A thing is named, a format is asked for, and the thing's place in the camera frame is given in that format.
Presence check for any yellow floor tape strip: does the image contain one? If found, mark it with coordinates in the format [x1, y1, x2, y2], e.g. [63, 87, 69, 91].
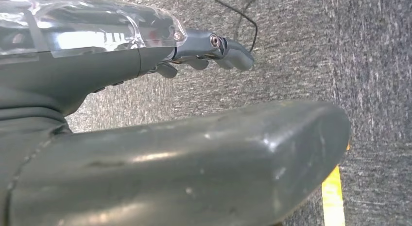
[321, 165, 346, 226]

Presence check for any black floor cable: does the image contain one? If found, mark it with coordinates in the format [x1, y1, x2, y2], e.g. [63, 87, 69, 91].
[203, 0, 259, 53]

